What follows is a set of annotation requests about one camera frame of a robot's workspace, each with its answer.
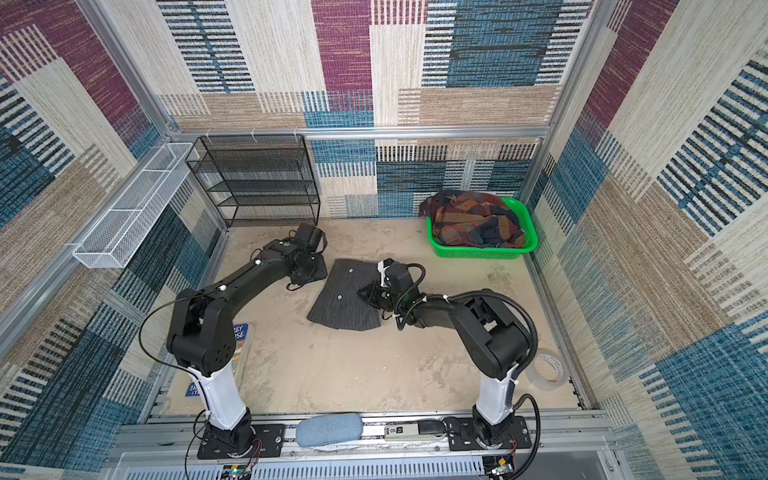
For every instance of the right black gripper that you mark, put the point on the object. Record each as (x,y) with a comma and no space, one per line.
(373,289)

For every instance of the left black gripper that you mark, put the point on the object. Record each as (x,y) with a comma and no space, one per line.
(322,273)

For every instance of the grey pinstriped long sleeve shirt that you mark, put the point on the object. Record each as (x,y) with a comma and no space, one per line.
(339,305)

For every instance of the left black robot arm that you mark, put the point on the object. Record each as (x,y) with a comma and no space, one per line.
(201,335)

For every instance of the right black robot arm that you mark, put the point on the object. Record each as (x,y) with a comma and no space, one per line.
(496,331)

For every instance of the plaid red shirt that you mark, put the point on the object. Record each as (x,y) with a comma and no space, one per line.
(472,219)

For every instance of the green plastic basket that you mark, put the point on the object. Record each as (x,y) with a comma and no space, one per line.
(462,252)

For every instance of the blue grey cloth pad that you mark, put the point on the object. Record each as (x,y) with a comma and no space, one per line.
(325,430)

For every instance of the clear tape roll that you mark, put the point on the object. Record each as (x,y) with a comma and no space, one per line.
(547,371)

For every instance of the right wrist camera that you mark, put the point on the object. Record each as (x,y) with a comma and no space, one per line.
(382,267)

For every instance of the black wire mesh shelf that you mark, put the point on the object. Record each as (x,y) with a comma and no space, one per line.
(255,180)

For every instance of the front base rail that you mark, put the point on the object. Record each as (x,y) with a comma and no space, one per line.
(556,444)

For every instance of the white wire mesh tray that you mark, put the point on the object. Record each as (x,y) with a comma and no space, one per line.
(113,241)

